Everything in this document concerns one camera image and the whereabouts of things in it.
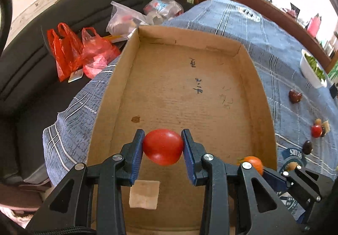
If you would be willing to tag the white bowl with greens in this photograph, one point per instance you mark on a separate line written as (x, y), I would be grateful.
(307, 69)

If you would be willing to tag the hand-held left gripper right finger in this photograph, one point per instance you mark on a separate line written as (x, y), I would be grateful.
(188, 161)

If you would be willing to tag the shallow cardboard box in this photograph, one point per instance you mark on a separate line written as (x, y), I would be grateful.
(171, 87)

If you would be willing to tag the orange mandarin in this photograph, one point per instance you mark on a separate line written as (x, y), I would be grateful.
(254, 162)

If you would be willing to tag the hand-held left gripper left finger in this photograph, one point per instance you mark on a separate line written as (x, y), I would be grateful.
(137, 161)

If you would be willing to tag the red plastic bag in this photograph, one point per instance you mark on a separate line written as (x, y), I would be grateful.
(66, 53)

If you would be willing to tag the small beige round fruit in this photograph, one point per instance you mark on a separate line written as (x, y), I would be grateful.
(291, 166)

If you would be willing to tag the pink bottle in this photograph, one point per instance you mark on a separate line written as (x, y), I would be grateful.
(314, 26)

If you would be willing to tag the small tan card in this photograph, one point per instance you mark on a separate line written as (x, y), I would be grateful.
(75, 76)

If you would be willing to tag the red tomato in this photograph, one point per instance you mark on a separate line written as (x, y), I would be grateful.
(316, 130)
(163, 147)

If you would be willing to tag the blue plaid blanket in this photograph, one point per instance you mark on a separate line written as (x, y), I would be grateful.
(264, 39)

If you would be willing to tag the small black box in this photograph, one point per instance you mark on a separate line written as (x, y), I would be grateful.
(334, 91)

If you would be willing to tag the black sofa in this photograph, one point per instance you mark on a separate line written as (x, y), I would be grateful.
(26, 71)

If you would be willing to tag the clear plastic bag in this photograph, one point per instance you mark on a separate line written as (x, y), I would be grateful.
(165, 8)
(124, 20)

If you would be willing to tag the dark red date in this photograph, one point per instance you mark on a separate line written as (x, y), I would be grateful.
(295, 96)

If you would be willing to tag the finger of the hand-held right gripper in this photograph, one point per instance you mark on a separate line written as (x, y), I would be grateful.
(274, 181)

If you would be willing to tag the pink translucent plastic bag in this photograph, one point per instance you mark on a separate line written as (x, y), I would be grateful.
(97, 55)

